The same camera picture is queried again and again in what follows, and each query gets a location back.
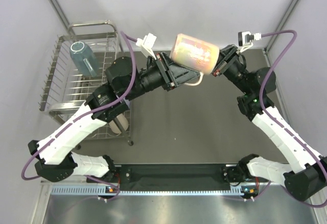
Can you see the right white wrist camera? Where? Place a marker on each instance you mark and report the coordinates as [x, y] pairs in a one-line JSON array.
[[246, 39]]

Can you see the grey slotted cable duct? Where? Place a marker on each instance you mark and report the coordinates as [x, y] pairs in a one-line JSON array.
[[104, 190]]

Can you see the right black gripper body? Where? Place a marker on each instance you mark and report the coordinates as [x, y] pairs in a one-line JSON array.
[[227, 65]]

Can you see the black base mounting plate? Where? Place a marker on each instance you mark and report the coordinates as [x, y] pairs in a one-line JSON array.
[[176, 176]]

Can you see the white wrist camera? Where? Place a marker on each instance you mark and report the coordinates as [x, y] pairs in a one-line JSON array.
[[246, 39], [146, 45]]

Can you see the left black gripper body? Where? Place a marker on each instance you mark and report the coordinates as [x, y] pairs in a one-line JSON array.
[[168, 80]]

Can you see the right aluminium frame post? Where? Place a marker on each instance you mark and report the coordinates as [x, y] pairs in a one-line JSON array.
[[290, 8]]

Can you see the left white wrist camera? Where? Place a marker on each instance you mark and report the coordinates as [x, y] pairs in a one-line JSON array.
[[146, 45]]

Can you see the steel dish rack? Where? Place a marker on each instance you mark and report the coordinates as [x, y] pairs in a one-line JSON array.
[[66, 91]]

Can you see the aluminium frame post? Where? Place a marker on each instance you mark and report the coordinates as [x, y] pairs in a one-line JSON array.
[[60, 13], [290, 8]]

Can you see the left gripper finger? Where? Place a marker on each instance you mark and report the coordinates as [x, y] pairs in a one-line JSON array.
[[185, 76], [168, 64]]

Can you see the pink mug lavender inside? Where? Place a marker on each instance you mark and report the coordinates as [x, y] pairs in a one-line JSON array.
[[195, 54]]

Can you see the teal ceramic mug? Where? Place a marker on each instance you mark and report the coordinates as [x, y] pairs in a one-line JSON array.
[[84, 59]]

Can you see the lavender plastic cup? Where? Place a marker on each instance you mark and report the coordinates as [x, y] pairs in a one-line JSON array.
[[128, 103]]

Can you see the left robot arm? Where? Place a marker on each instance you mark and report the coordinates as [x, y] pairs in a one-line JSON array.
[[56, 160]]

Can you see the left aluminium frame post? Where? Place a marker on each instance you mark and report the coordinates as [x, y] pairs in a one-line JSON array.
[[60, 13]]

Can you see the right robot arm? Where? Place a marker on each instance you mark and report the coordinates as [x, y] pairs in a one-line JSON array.
[[304, 173]]

